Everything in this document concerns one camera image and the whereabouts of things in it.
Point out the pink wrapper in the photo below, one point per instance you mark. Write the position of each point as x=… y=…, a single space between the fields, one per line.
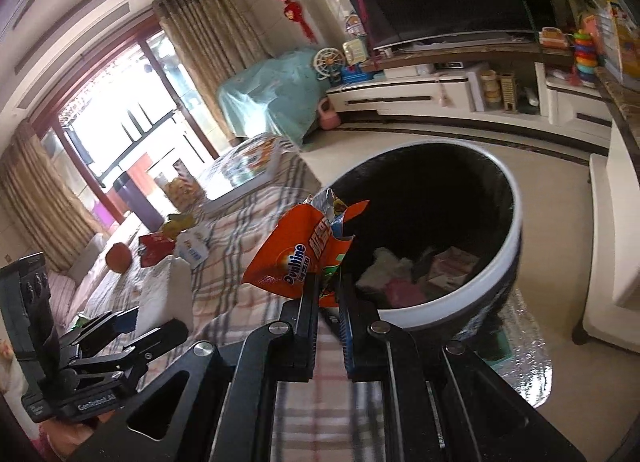
x=402 y=293

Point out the orange toy cash register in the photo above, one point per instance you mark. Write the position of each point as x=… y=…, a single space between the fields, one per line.
x=552 y=37

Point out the red apple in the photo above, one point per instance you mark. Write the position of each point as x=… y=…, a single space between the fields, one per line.
x=119 y=258

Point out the wooden framed glass door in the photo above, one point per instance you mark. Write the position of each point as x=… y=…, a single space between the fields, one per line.
x=130 y=116

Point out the white bin with black bag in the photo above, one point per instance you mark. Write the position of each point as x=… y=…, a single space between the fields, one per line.
x=505 y=252

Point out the orange snack packet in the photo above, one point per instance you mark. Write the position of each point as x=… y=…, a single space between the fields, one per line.
x=280 y=257

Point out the striped sofa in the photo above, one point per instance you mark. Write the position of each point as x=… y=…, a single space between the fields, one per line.
x=85 y=282

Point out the white television cabinet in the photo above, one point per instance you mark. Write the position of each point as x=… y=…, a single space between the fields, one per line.
x=410 y=96

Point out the white marble-top cabinet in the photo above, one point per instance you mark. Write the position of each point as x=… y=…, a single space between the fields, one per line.
x=615 y=222

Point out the red snack packet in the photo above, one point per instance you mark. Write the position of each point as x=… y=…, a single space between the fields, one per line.
x=156 y=248

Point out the pink toy house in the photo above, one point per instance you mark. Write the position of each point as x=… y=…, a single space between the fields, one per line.
x=354 y=26

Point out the pink kettlebell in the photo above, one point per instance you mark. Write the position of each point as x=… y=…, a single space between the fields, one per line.
x=328 y=115

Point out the yellow packet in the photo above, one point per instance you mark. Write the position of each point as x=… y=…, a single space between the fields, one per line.
x=177 y=225

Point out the beige patterned curtain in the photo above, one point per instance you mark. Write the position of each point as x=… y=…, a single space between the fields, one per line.
x=45 y=192
x=210 y=31

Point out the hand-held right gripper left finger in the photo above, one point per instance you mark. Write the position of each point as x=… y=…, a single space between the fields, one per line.
x=305 y=322

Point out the colourful book box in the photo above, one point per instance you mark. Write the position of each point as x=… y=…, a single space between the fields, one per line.
x=615 y=36

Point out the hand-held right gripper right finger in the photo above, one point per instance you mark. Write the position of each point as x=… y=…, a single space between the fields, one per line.
x=357 y=337

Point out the silver floor mat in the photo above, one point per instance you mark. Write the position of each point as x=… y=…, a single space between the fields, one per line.
x=522 y=347

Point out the white blue crumpled packet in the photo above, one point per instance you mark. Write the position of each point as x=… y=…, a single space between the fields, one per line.
x=192 y=247

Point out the small wooden toy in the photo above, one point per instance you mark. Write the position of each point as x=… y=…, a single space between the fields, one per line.
x=509 y=94

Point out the yellow jar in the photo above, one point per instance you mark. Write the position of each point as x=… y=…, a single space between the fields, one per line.
x=491 y=89

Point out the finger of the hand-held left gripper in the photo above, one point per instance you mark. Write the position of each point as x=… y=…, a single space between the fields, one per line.
x=117 y=322
x=150 y=342

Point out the large flat snack box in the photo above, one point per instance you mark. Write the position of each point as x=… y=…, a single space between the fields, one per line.
x=240 y=166

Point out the toy ferris wheel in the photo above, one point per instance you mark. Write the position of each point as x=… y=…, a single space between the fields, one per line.
x=329 y=61

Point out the armchair under teal cover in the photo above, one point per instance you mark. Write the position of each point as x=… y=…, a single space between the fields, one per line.
x=270 y=91

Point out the purple thermos bottle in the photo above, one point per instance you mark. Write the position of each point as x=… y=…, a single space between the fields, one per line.
x=129 y=189

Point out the white tissue pack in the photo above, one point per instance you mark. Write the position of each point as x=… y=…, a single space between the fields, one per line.
x=167 y=287

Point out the blue toy tray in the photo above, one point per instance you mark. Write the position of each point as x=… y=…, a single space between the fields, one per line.
x=356 y=75

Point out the person's left hand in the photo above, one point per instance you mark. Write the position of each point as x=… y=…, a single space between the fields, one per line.
x=65 y=437

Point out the green toy telephone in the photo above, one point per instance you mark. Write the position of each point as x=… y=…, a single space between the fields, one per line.
x=354 y=50

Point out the clear jar of biscuits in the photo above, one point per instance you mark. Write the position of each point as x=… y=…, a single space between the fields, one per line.
x=182 y=187

